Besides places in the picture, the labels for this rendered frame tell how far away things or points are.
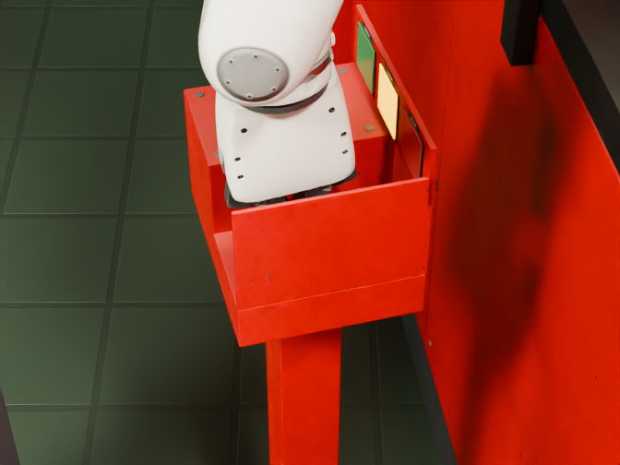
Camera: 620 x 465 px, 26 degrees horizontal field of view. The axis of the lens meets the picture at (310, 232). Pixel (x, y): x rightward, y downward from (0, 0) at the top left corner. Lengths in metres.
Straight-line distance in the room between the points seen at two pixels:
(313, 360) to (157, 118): 1.20
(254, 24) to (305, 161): 0.22
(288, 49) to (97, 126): 1.57
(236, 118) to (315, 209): 0.10
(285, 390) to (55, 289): 0.89
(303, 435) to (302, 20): 0.60
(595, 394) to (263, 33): 0.47
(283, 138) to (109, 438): 0.97
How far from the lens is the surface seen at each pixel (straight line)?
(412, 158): 1.06
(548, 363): 1.27
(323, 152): 1.02
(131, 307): 2.07
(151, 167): 2.30
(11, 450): 1.55
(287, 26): 0.83
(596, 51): 1.07
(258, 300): 1.07
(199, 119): 1.14
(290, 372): 1.26
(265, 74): 0.85
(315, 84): 0.96
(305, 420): 1.32
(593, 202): 1.09
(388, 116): 1.11
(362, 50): 1.16
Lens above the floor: 1.49
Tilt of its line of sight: 43 degrees down
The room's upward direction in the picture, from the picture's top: straight up
